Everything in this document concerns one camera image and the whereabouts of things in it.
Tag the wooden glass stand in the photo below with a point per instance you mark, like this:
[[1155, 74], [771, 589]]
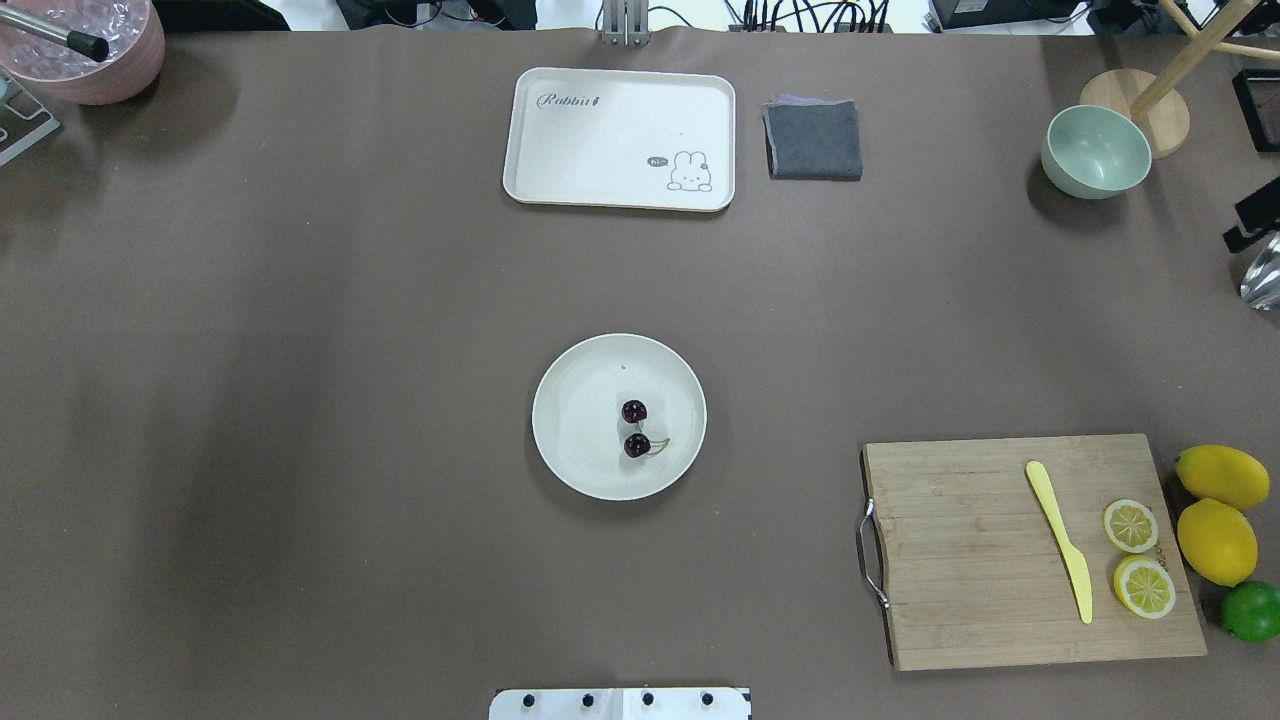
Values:
[[1151, 102]]

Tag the grey folded cloth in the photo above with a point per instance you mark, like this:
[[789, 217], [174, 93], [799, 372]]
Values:
[[811, 139]]

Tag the round yellow lemon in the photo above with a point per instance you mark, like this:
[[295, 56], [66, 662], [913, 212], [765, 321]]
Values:
[[1218, 542]]

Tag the green lime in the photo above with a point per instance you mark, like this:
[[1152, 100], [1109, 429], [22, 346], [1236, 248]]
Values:
[[1250, 612]]

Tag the oval yellow lemon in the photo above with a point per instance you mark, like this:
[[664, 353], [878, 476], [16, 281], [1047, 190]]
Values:
[[1225, 474]]

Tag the round white plate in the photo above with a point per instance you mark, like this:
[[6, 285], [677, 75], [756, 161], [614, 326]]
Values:
[[578, 429]]

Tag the white wire cup rack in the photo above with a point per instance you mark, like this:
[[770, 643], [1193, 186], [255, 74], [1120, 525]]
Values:
[[25, 121]]

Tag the dark red cherry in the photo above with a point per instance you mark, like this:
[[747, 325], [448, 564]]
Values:
[[634, 411], [639, 445]]

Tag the lemon slice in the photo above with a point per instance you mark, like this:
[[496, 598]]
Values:
[[1143, 586], [1130, 526]]

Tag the lower lemon slice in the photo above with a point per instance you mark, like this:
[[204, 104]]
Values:
[[1143, 586]]

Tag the pink ribbed bowl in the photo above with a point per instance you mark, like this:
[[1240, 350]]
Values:
[[137, 51]]

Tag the aluminium frame post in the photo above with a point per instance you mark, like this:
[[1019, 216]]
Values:
[[625, 23]]

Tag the yellow plastic knife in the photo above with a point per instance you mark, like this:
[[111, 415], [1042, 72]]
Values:
[[1074, 560]]

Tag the black muddler in bowl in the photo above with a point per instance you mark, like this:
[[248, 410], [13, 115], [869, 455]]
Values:
[[93, 47]]

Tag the mint green bowl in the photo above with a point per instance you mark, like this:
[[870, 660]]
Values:
[[1093, 153]]

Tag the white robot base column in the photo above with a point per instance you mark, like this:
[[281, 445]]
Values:
[[623, 703]]

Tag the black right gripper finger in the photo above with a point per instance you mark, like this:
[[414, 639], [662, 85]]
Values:
[[1257, 214]]

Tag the bamboo cutting board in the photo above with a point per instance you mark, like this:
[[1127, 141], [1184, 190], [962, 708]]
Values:
[[970, 574]]

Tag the upper lemon slice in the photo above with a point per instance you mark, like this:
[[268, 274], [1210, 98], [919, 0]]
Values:
[[1130, 526]]

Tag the steel scoop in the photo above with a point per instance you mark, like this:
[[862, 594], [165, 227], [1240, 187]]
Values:
[[1259, 287]]

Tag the white rabbit tray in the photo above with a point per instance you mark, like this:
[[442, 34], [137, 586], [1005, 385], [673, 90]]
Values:
[[622, 139]]

